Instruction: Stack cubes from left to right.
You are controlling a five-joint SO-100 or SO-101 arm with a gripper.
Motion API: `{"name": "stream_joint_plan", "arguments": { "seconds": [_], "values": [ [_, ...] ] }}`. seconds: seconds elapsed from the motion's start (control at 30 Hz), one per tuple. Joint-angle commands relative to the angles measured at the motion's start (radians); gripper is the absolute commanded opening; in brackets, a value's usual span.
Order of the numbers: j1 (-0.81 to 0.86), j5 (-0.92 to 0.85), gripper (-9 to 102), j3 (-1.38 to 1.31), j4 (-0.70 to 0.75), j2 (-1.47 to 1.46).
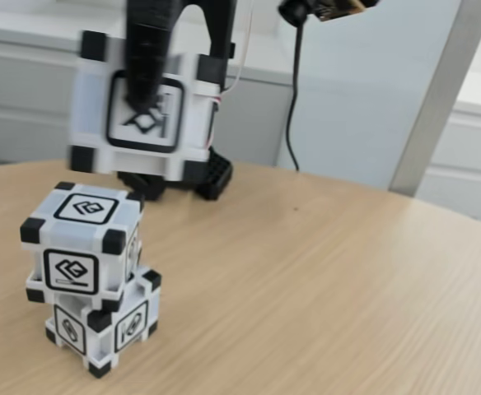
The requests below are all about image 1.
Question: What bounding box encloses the white cube with bolt symbol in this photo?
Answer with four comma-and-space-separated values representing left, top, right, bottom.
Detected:
44, 266, 162, 379

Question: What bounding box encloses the white cube with diamond symbol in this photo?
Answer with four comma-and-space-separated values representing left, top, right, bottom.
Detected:
20, 180, 146, 312

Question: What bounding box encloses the camera board on black mount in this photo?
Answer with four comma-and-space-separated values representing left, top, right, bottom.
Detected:
277, 0, 367, 24

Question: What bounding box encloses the white low cabinet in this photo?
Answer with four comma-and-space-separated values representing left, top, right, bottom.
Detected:
388, 69, 481, 231

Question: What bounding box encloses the black camera cable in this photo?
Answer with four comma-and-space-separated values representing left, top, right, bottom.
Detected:
285, 22, 306, 172

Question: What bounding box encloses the red white servo cable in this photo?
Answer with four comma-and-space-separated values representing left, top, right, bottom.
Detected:
207, 0, 255, 149

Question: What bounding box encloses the white cube with XR symbol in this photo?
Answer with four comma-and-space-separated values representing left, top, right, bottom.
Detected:
68, 29, 225, 182

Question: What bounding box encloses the white cabinet with drawers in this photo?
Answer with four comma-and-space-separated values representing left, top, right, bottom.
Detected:
0, 7, 105, 170

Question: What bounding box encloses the grey metal frame post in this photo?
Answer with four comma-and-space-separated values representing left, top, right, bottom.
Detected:
386, 0, 481, 195

